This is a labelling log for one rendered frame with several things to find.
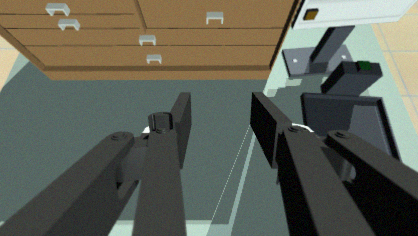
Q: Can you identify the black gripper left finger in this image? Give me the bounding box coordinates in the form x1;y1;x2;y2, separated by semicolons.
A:
0;92;192;236

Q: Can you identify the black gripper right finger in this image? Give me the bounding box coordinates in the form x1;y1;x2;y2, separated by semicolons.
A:
250;92;418;236

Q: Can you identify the brown wooden chest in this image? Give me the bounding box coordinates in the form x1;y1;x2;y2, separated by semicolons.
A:
0;0;301;80

